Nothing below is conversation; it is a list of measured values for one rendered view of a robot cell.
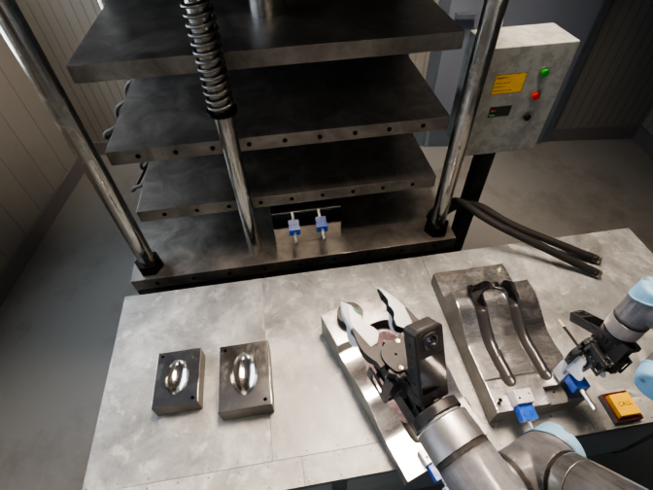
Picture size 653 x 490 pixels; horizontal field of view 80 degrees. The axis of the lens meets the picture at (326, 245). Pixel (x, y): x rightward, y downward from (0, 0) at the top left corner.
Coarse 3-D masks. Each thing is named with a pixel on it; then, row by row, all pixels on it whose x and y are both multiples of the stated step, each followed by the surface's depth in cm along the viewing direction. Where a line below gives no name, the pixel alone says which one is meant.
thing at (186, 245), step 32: (384, 192) 181; (416, 192) 180; (160, 224) 170; (192, 224) 170; (224, 224) 170; (352, 224) 168; (384, 224) 167; (416, 224) 167; (448, 224) 167; (160, 256) 158; (192, 256) 158; (224, 256) 157; (256, 256) 157; (288, 256) 157; (320, 256) 156; (352, 256) 159; (384, 256) 163
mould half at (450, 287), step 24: (456, 288) 136; (528, 288) 126; (456, 312) 124; (504, 312) 122; (528, 312) 123; (456, 336) 127; (480, 336) 120; (504, 336) 120; (480, 360) 115; (528, 360) 115; (552, 360) 115; (480, 384) 114; (504, 384) 110; (528, 384) 110; (552, 384) 110; (504, 408) 106; (552, 408) 110
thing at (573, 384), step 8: (560, 368) 109; (584, 368) 106; (560, 376) 109; (568, 376) 106; (568, 384) 106; (576, 384) 104; (584, 384) 104; (576, 392) 105; (584, 392) 104; (592, 408) 101
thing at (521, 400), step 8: (512, 392) 105; (520, 392) 105; (528, 392) 105; (512, 400) 106; (520, 400) 104; (528, 400) 104; (520, 408) 103; (528, 408) 104; (520, 416) 103; (528, 416) 102; (536, 416) 103
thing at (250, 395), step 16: (224, 352) 122; (240, 352) 120; (256, 352) 120; (224, 368) 117; (240, 368) 119; (256, 368) 118; (224, 384) 114; (240, 384) 116; (256, 384) 114; (272, 384) 119; (224, 400) 111; (240, 400) 111; (256, 400) 111; (272, 400) 113; (224, 416) 111; (240, 416) 113
